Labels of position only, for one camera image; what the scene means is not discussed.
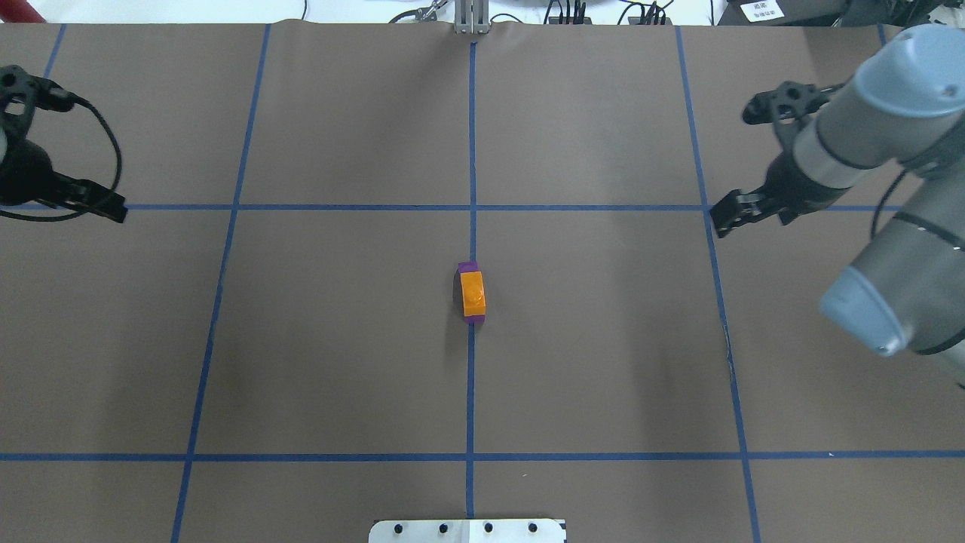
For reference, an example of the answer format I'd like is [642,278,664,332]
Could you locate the purple trapezoid block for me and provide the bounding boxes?
[456,261,487,324]

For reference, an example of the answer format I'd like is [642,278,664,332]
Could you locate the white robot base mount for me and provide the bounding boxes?
[368,518,568,542]

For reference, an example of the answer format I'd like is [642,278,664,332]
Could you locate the grey robot arm orange side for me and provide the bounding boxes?
[2,66,912,221]

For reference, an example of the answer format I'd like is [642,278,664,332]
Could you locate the black gripper body orange side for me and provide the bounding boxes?
[742,81,859,225]

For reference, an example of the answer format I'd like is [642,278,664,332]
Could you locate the orange trapezoid block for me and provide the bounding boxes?
[459,271,487,322]

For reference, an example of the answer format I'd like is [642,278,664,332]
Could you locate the black gripper cable purple side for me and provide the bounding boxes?
[2,97,124,224]

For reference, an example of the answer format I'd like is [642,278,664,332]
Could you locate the red object at corner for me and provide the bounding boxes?
[0,0,46,24]

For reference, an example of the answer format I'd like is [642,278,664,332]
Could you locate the metal camera stand post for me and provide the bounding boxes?
[452,0,492,35]

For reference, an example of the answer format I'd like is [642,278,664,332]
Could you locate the white paper label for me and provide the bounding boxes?
[739,0,785,24]

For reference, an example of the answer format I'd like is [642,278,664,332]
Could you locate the black cables at table edge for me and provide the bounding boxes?
[388,0,676,26]

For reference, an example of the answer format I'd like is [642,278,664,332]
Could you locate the black gripper body purple side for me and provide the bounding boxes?
[1,65,77,207]

